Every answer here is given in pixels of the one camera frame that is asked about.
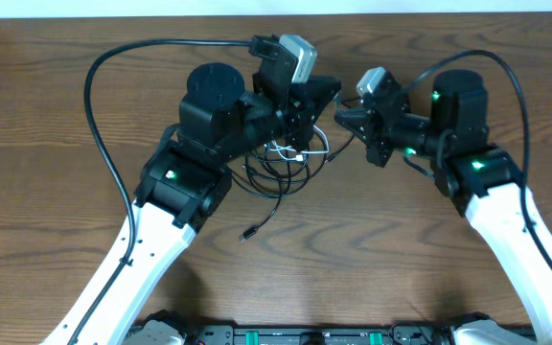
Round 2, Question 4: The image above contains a white USB cable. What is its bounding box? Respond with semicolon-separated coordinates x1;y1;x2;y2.
268;125;330;163

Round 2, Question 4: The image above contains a black USB cable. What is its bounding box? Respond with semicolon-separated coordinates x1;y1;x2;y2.
227;95;357;242

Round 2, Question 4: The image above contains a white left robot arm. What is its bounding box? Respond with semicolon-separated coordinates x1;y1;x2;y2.
44;62;341;344

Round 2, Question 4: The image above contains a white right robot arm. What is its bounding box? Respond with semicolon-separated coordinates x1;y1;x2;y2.
334;67;552;344

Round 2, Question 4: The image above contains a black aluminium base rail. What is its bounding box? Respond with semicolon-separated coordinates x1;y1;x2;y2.
120;310;548;345

